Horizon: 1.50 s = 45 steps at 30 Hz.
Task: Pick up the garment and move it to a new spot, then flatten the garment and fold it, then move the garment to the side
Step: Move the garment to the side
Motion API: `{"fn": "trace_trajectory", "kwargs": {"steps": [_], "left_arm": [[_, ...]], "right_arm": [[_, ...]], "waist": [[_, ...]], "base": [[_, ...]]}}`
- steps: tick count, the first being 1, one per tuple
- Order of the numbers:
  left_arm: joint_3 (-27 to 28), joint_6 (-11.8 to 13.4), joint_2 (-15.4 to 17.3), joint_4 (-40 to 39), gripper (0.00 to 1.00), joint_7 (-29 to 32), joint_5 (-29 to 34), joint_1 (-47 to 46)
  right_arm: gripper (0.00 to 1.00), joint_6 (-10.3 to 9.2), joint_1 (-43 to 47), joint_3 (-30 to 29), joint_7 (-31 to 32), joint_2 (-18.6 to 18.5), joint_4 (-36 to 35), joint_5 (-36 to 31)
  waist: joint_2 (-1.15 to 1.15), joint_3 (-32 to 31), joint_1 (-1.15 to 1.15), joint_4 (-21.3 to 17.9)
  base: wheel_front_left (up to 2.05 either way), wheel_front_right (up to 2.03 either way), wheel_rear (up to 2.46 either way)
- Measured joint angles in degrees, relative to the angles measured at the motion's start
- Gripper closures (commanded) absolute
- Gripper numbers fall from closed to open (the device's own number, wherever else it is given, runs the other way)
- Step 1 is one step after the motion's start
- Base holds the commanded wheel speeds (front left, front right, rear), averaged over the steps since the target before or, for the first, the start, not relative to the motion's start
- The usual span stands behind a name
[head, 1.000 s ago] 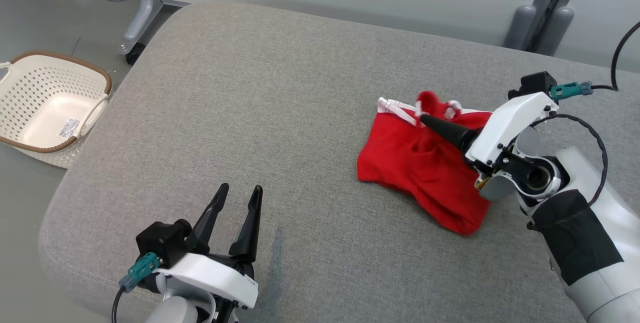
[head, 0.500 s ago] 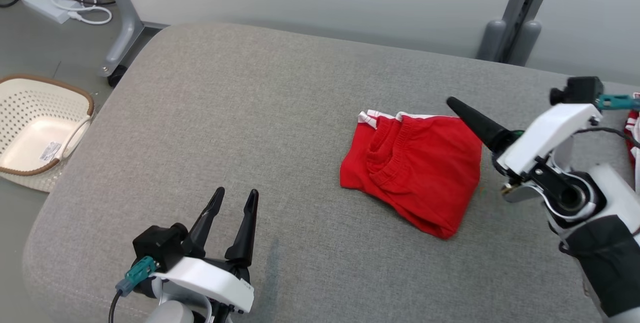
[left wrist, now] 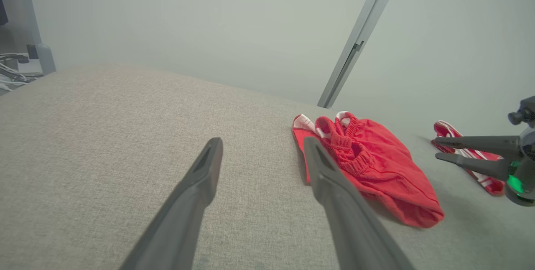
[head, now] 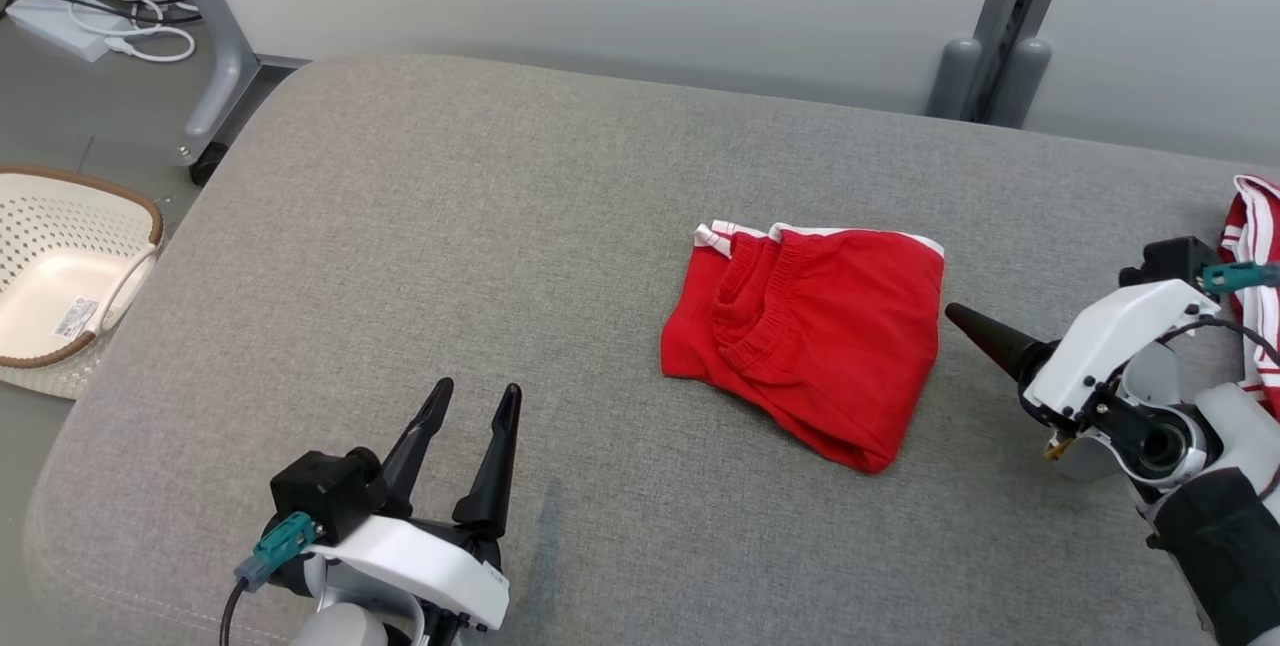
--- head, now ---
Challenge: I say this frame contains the grey metal post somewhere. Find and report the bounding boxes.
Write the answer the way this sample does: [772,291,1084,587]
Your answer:
[928,0,1086,130]

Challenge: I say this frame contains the teal right camera connector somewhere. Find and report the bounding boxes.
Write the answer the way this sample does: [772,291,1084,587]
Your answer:
[1200,261,1280,295]

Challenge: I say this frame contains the cream perforated laundry basket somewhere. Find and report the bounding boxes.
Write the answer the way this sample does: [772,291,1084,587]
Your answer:
[0,166,166,400]

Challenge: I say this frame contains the white looped cable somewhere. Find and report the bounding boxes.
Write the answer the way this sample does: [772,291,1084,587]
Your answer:
[65,0,198,64]

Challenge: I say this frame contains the red and white basketball jersey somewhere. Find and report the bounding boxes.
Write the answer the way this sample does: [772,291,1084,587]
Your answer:
[1218,174,1280,422]

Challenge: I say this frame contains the grey metal stand leg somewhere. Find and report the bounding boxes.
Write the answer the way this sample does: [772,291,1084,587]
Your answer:
[150,0,263,187]

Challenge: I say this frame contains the teal left camera connector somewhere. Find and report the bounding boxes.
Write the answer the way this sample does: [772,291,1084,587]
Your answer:
[235,511,321,594]

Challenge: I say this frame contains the red shorts with white trim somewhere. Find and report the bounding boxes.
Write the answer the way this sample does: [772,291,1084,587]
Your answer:
[660,221,946,475]

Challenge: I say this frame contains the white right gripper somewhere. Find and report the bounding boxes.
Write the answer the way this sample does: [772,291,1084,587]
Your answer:
[945,279,1223,427]

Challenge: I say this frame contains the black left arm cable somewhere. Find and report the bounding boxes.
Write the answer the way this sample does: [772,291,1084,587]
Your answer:
[218,581,251,646]

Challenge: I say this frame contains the teal camera connector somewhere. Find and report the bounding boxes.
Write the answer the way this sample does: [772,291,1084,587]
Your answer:
[235,511,321,594]
[1200,261,1280,295]

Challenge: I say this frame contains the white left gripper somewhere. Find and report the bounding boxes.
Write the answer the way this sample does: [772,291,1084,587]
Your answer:
[300,378,523,632]

